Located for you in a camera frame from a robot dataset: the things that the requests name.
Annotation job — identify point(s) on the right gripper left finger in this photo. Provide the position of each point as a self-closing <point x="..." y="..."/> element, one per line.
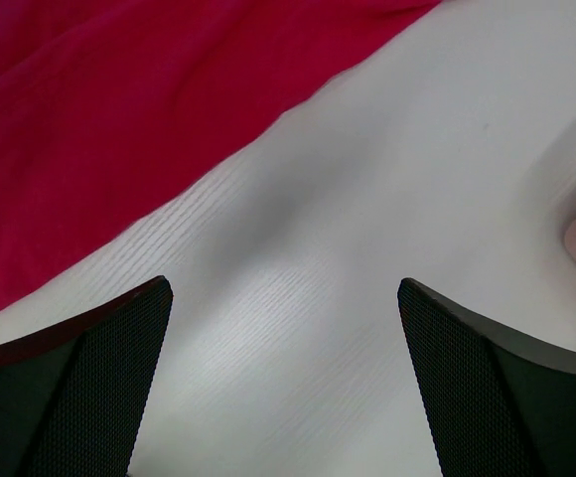
<point x="72" y="396"/>

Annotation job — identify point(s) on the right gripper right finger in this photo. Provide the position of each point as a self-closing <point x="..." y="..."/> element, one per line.
<point x="498" y="401"/>

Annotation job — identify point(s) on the magenta t shirt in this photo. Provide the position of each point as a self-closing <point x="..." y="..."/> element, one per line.
<point x="110" y="109"/>

